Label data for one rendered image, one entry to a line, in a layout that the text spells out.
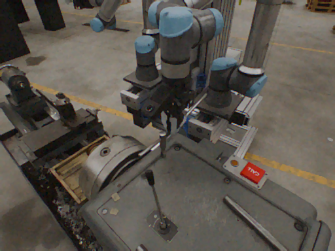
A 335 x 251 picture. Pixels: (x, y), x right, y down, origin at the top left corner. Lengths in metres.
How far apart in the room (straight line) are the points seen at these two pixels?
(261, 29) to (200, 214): 0.68
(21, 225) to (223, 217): 1.97
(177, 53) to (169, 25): 0.06
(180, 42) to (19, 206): 2.22
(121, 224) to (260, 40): 0.79
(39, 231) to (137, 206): 1.67
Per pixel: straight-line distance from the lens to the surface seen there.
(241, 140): 2.36
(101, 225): 0.63
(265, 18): 0.90
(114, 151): 0.79
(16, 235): 2.32
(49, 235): 2.18
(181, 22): 0.49
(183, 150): 0.75
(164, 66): 0.53
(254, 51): 0.93
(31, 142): 1.41
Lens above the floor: 1.81
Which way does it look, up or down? 43 degrees down
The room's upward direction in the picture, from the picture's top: straight up
